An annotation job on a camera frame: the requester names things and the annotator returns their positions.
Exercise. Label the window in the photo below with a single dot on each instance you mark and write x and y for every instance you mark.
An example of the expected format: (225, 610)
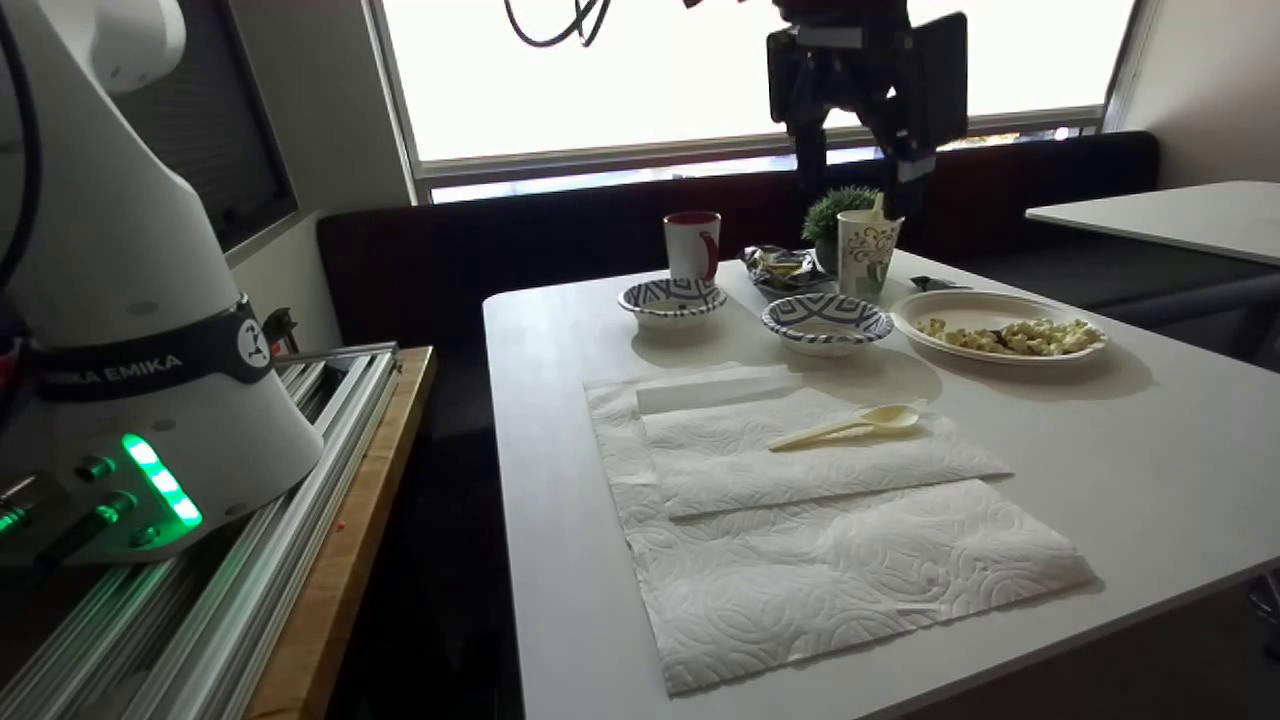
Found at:
(650, 80)

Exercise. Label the heap of popcorn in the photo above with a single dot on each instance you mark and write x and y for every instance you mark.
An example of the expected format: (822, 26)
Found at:
(1040, 337)

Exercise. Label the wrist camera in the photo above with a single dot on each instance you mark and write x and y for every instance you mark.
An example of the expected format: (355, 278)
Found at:
(945, 80)

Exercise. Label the red and white mug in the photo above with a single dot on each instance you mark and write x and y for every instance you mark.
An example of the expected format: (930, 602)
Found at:
(690, 250)

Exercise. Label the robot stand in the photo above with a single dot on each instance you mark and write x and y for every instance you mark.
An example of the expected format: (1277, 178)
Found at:
(300, 520)

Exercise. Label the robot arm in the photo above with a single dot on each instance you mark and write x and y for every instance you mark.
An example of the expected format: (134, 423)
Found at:
(120, 260)

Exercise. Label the folded white paper towel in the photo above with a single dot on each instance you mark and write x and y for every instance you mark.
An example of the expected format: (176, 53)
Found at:
(780, 470)

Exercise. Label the small potted plant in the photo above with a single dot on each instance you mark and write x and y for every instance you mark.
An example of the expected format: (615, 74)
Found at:
(825, 215)

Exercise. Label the crumpled snack packet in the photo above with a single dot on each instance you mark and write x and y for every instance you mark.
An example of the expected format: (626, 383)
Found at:
(785, 270)

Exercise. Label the white table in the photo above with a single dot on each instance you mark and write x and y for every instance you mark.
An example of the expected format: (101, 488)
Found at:
(1190, 220)

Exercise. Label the white plate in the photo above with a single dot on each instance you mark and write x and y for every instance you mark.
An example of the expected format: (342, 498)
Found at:
(960, 312)

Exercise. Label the black clamp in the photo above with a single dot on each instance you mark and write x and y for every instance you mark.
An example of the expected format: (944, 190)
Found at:
(282, 330)

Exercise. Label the patterned paper cup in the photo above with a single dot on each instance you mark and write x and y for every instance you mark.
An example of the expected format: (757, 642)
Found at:
(866, 255)

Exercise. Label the cream plastic spoon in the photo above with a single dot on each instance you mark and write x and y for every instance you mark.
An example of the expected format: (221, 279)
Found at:
(880, 418)

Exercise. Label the dark wall screen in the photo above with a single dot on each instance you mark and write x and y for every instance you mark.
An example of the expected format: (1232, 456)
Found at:
(215, 130)

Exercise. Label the large white paper towel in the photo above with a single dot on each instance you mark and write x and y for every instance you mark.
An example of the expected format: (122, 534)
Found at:
(820, 600)

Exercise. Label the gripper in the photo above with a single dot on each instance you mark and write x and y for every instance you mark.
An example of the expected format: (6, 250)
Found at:
(840, 60)

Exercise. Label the blue patterned bowl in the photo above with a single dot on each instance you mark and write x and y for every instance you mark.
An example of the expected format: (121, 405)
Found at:
(672, 303)
(828, 325)

